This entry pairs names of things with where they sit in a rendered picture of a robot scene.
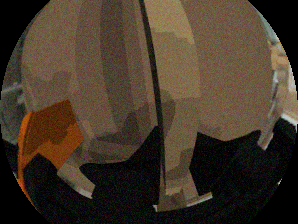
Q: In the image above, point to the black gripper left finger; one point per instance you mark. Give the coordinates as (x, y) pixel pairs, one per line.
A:
(139, 172)

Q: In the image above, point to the long wooden rail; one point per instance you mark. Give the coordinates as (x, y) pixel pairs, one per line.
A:
(176, 84)

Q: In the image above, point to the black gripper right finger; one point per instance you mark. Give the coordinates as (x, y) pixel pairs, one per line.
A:
(212, 157)

